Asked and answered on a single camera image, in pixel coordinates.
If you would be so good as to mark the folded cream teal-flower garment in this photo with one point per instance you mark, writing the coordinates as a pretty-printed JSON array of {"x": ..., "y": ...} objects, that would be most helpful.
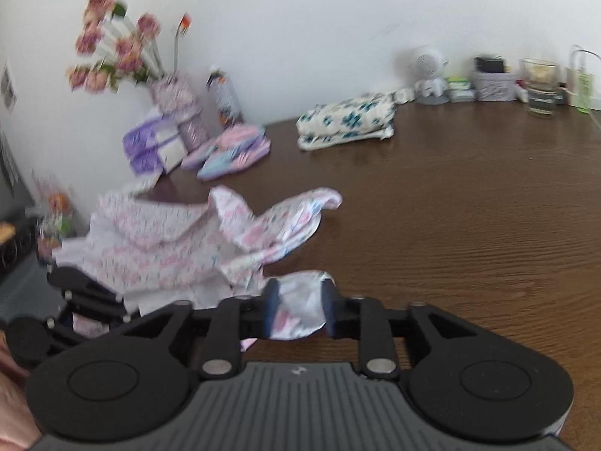
[{"x": 342, "y": 122}]

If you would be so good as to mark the small grey box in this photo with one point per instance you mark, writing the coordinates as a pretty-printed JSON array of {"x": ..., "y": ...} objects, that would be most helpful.
[{"x": 461, "y": 96}]

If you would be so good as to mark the pink mottled vase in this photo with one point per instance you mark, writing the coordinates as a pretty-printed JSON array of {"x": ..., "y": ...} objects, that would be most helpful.
[{"x": 181, "y": 103}]

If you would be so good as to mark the crumpled white tissue wrapper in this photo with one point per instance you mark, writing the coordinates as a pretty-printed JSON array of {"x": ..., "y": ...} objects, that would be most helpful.
[{"x": 143, "y": 183}]

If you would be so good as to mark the pink floral dress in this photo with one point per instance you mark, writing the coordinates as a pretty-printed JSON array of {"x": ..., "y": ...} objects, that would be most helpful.
[{"x": 164, "y": 244}]

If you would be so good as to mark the opened purple tissue pack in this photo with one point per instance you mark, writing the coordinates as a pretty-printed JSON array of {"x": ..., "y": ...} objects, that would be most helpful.
[{"x": 141, "y": 136}]

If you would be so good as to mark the white robot-shaped speaker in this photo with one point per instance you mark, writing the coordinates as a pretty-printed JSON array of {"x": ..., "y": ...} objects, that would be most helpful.
[{"x": 429, "y": 63}]

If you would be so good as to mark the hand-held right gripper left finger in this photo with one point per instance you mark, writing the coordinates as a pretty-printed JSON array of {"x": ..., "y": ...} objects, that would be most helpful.
[{"x": 271, "y": 307}]

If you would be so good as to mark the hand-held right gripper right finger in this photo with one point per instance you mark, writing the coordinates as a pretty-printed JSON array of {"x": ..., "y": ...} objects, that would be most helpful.
[{"x": 328, "y": 307}]

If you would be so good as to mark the wall poster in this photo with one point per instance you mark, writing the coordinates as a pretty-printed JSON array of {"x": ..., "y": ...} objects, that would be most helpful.
[{"x": 7, "y": 87}]

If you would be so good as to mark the black power adapter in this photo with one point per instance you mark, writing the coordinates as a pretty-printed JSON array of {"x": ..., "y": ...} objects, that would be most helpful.
[{"x": 490, "y": 65}]

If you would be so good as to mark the dried rose bouquet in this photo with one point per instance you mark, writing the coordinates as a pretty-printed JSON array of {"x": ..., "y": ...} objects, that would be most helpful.
[{"x": 101, "y": 0}]

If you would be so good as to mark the small green white box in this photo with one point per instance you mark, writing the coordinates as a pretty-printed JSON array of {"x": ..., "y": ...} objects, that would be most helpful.
[{"x": 459, "y": 83}]

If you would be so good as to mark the clear drinking glass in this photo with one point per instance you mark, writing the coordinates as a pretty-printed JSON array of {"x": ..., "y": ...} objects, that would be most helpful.
[{"x": 540, "y": 98}]

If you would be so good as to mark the tea bottle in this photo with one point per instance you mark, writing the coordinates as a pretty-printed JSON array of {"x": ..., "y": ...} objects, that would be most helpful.
[{"x": 225, "y": 98}]

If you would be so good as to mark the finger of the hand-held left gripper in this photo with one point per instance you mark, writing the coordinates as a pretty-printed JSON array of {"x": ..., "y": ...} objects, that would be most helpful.
[
  {"x": 75, "y": 279},
  {"x": 94, "y": 307}
]

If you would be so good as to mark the grey printed tin box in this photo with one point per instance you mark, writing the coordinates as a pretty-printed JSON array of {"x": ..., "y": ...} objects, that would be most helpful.
[{"x": 493, "y": 87}]

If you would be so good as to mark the small white plug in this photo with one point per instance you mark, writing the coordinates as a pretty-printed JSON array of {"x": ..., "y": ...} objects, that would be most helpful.
[{"x": 406, "y": 95}]

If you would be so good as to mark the pastel pink blue purple garment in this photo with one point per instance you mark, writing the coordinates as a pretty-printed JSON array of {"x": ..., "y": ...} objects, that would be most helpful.
[{"x": 234, "y": 155}]

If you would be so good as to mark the green spray bottle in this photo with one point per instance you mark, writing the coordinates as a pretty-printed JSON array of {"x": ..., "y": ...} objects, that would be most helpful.
[{"x": 583, "y": 89}]

